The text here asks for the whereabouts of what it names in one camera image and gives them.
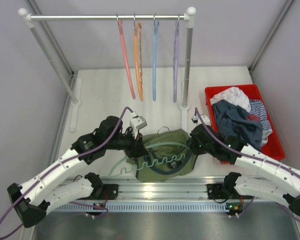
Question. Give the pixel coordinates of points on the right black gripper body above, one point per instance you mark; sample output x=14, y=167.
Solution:
x=197, y=147

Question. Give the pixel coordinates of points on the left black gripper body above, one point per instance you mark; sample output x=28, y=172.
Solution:
x=130, y=144

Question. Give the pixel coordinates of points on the green hanger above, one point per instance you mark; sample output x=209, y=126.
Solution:
x=150, y=157

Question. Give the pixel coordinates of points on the green tank top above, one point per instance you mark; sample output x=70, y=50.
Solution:
x=167, y=155

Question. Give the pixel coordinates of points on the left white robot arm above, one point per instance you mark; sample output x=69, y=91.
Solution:
x=36, y=198

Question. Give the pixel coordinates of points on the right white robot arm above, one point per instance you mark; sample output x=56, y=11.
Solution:
x=276, y=181

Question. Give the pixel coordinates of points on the orange hanger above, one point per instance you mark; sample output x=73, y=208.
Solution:
x=138, y=60

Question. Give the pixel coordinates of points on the purple hanger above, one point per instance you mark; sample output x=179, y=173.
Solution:
x=176, y=59

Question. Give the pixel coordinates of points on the blue hanger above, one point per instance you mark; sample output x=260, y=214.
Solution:
x=154, y=59

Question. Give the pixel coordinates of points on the pink hanger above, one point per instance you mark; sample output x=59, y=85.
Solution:
x=125, y=57

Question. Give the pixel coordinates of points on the navy blue garment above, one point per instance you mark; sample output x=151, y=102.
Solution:
x=233, y=120

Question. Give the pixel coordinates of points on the white garment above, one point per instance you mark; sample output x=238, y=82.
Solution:
x=234, y=96

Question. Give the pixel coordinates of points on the striped garment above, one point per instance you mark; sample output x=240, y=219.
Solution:
x=258, y=110

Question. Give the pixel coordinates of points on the red plastic bin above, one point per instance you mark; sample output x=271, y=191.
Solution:
x=273, y=147

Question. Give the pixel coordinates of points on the white clothes rack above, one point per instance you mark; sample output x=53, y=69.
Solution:
x=188, y=16

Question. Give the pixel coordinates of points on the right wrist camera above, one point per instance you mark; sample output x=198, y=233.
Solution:
x=202, y=119

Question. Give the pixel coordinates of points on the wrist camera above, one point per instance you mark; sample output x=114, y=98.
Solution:
x=137, y=122
x=202, y=119

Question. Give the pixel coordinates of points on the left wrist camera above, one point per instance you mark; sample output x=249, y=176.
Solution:
x=137, y=122

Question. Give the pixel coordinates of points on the aluminium mounting rail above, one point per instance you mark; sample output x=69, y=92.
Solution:
x=172, y=189

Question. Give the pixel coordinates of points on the slotted cable duct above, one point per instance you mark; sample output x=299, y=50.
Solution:
x=147, y=207

